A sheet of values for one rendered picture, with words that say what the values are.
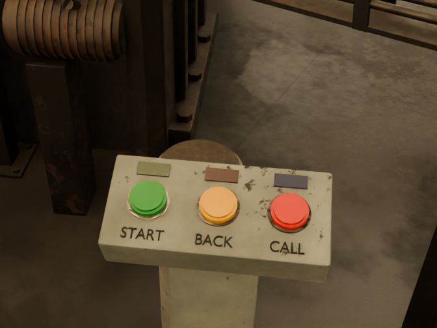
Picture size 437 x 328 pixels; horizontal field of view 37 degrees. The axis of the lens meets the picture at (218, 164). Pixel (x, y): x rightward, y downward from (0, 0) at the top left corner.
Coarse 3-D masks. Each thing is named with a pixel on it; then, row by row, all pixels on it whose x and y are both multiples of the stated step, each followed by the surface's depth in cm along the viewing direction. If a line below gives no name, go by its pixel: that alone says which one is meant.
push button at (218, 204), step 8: (208, 192) 68; (216, 192) 68; (224, 192) 68; (200, 200) 68; (208, 200) 68; (216, 200) 68; (224, 200) 68; (232, 200) 68; (200, 208) 68; (208, 208) 67; (216, 208) 67; (224, 208) 67; (232, 208) 67; (208, 216) 67; (216, 216) 67; (224, 216) 67; (232, 216) 68
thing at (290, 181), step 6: (276, 174) 70; (282, 174) 70; (288, 174) 70; (276, 180) 70; (282, 180) 70; (288, 180) 70; (294, 180) 70; (300, 180) 70; (306, 180) 70; (276, 186) 70; (282, 186) 70; (288, 186) 70; (294, 186) 70; (300, 186) 70; (306, 186) 70
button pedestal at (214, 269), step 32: (128, 160) 72; (160, 160) 72; (128, 192) 70; (192, 192) 70; (256, 192) 69; (288, 192) 69; (320, 192) 69; (128, 224) 68; (160, 224) 68; (192, 224) 68; (224, 224) 67; (256, 224) 68; (320, 224) 67; (128, 256) 69; (160, 256) 68; (192, 256) 67; (224, 256) 66; (256, 256) 66; (288, 256) 66; (320, 256) 66; (192, 288) 72; (224, 288) 72; (256, 288) 71; (192, 320) 76; (224, 320) 75
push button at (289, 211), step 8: (280, 200) 68; (288, 200) 68; (296, 200) 68; (304, 200) 68; (272, 208) 68; (280, 208) 67; (288, 208) 67; (296, 208) 67; (304, 208) 67; (272, 216) 67; (280, 216) 67; (288, 216) 67; (296, 216) 67; (304, 216) 67; (280, 224) 67; (288, 224) 66; (296, 224) 67
